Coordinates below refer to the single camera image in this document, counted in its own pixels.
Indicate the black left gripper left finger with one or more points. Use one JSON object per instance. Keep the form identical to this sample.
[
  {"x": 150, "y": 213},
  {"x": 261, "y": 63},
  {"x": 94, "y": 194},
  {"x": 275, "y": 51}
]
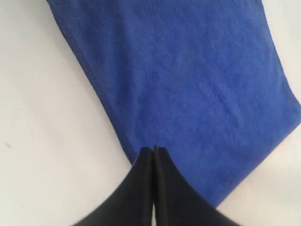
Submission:
[{"x": 131, "y": 203}]

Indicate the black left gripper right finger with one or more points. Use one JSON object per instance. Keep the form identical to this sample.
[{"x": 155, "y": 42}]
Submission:
[{"x": 176, "y": 202}]

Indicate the blue towel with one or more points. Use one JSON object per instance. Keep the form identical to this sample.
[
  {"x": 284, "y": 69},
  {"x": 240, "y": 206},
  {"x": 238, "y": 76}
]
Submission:
[{"x": 201, "y": 78}]

